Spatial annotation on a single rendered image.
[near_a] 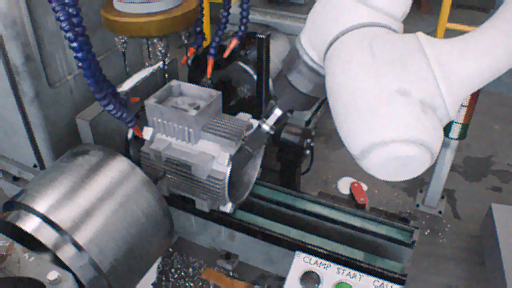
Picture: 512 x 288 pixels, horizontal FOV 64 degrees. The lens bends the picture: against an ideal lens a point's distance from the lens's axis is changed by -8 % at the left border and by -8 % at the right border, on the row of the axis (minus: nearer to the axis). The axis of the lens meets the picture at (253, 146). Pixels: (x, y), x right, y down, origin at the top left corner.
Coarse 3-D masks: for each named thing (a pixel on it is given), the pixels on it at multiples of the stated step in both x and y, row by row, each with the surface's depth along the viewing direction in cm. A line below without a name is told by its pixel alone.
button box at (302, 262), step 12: (300, 252) 63; (300, 264) 63; (312, 264) 62; (324, 264) 62; (336, 264) 63; (288, 276) 63; (324, 276) 61; (336, 276) 61; (348, 276) 60; (360, 276) 60; (372, 276) 60
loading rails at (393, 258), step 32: (256, 192) 98; (288, 192) 97; (192, 224) 97; (224, 224) 92; (256, 224) 90; (288, 224) 99; (320, 224) 94; (352, 224) 90; (384, 224) 90; (224, 256) 95; (256, 256) 93; (288, 256) 89; (320, 256) 84; (352, 256) 83; (384, 256) 91
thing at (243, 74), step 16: (256, 32) 109; (272, 32) 111; (224, 48) 102; (240, 48) 101; (272, 48) 107; (288, 48) 111; (192, 64) 109; (224, 64) 104; (240, 64) 102; (272, 64) 104; (192, 80) 112; (208, 80) 107; (224, 80) 107; (240, 80) 105; (272, 80) 102; (224, 96) 110; (240, 96) 103; (272, 96) 104; (224, 112) 113
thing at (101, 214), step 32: (64, 160) 69; (96, 160) 68; (128, 160) 70; (32, 192) 62; (64, 192) 62; (96, 192) 64; (128, 192) 66; (160, 192) 71; (0, 224) 61; (32, 224) 58; (64, 224) 58; (96, 224) 61; (128, 224) 65; (160, 224) 70; (64, 256) 57; (96, 256) 59; (128, 256) 64
